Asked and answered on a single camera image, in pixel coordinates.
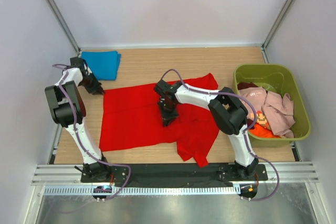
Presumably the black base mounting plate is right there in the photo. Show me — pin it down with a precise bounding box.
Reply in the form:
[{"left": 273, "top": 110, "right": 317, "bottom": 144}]
[{"left": 75, "top": 163, "right": 268, "bottom": 188}]

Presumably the pink t-shirt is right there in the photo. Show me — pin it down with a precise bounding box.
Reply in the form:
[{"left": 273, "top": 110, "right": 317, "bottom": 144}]
[{"left": 238, "top": 87, "right": 295, "bottom": 138}]

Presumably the olive green plastic bin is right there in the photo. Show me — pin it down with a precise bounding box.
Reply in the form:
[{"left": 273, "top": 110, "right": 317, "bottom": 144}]
[{"left": 234, "top": 64, "right": 311, "bottom": 147}]

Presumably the folded blue t-shirt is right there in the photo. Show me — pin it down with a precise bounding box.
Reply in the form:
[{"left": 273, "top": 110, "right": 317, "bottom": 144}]
[{"left": 81, "top": 51, "right": 121, "bottom": 81}]

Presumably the white printed t-shirt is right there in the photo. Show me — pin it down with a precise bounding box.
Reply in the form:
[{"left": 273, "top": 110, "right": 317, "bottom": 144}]
[{"left": 256, "top": 111, "right": 268, "bottom": 126}]

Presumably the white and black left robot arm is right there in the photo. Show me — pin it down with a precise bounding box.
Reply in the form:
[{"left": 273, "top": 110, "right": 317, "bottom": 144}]
[{"left": 45, "top": 57, "right": 111, "bottom": 182}]

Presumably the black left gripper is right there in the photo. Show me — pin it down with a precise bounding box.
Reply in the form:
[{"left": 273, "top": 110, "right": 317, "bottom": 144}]
[{"left": 79, "top": 72, "right": 104, "bottom": 95}]

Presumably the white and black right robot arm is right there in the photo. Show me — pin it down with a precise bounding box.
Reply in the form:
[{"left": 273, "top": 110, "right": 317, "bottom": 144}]
[{"left": 154, "top": 80, "right": 259, "bottom": 180}]

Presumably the white slotted cable duct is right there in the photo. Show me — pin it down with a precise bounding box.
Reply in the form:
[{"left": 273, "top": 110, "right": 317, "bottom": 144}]
[{"left": 44, "top": 184, "right": 240, "bottom": 196}]

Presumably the aluminium front rail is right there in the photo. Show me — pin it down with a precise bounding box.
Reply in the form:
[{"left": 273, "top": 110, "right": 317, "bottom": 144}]
[{"left": 32, "top": 162, "right": 318, "bottom": 188}]

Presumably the red t-shirt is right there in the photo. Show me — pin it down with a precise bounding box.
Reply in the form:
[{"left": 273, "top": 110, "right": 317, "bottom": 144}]
[{"left": 99, "top": 83, "right": 219, "bottom": 167}]

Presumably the orange t-shirt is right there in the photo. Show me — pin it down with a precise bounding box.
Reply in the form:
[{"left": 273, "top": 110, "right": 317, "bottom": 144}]
[{"left": 249, "top": 124, "right": 280, "bottom": 138}]

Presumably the dark maroon t-shirt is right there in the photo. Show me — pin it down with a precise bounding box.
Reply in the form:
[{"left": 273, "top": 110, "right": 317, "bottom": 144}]
[{"left": 237, "top": 82, "right": 259, "bottom": 90}]

